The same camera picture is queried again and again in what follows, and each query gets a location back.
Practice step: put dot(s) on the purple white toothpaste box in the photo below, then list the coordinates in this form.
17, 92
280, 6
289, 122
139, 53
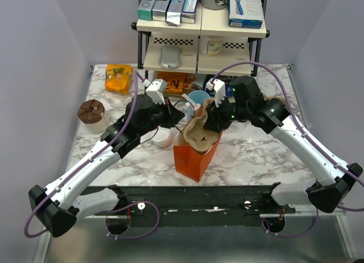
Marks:
188, 13

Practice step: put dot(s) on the separated brown pulp carrier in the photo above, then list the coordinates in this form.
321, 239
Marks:
195, 135

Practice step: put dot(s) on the brown topped white container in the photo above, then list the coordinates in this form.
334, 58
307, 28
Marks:
93, 114

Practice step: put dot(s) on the orange paper bag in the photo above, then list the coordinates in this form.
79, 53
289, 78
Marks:
190, 163

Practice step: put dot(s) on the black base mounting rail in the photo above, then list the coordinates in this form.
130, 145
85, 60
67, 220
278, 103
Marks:
195, 206

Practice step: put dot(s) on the silver blue toothpaste box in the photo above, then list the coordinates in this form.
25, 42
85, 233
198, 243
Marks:
174, 12

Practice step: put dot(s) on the silver grey sponge pouch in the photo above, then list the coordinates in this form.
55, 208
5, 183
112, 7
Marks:
170, 56

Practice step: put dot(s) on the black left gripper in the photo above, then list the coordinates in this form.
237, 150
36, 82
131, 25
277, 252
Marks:
173, 115

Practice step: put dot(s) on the orange yellow snack bag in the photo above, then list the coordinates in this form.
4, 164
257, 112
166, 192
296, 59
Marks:
118, 78

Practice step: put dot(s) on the blue doritos bag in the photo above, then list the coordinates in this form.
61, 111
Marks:
225, 79

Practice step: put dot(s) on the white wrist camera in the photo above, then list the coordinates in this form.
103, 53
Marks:
155, 89
218, 87

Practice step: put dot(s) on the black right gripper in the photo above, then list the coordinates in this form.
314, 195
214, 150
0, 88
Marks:
214, 116

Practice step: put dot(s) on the orange kettle chips bag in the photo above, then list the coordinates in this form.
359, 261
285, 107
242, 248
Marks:
175, 81

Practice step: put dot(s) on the brown cookie snack bag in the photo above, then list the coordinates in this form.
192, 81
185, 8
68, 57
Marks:
192, 83

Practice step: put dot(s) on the white yellow printed cup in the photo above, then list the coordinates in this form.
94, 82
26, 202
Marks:
210, 45

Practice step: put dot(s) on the cream black shelf rack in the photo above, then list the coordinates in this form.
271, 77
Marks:
240, 44

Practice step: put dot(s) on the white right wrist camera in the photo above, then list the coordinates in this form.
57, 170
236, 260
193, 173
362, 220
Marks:
218, 87

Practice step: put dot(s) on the blue razor package box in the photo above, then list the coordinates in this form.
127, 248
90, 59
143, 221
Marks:
245, 14

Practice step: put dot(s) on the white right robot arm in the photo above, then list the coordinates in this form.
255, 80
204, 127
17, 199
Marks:
334, 177

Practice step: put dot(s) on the teal toothpaste box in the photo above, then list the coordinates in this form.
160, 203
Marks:
145, 9

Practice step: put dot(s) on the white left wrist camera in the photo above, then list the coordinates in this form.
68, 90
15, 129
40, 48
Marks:
155, 89

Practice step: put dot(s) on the blue cylindrical sugar container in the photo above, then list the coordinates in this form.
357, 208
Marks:
199, 96

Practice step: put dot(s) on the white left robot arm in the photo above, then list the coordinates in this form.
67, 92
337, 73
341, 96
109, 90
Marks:
60, 204

